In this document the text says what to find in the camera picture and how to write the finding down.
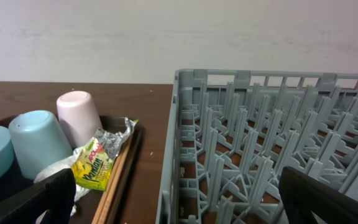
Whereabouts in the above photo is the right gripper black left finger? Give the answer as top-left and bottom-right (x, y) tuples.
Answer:
(0, 168), (76, 223)

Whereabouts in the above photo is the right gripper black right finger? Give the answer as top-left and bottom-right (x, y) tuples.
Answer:
(278, 166), (358, 224)

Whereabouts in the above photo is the white napkin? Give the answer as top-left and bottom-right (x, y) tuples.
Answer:
(33, 146), (90, 217)

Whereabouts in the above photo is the yellow green snack wrapper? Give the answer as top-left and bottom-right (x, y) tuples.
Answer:
(71, 117), (138, 191)

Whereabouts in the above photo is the grey dishwasher rack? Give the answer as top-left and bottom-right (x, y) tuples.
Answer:
(156, 69), (358, 223)

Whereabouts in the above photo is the dark brown serving tray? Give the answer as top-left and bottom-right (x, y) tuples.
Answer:
(0, 115), (145, 223)

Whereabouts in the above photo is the wooden chopstick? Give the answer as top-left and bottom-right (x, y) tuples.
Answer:
(96, 136), (134, 224)
(91, 132), (134, 224)

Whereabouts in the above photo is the light blue plastic cup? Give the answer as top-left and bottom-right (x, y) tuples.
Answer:
(8, 110), (73, 180)

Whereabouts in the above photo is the pink plastic cup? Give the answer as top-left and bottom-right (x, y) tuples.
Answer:
(57, 91), (103, 148)

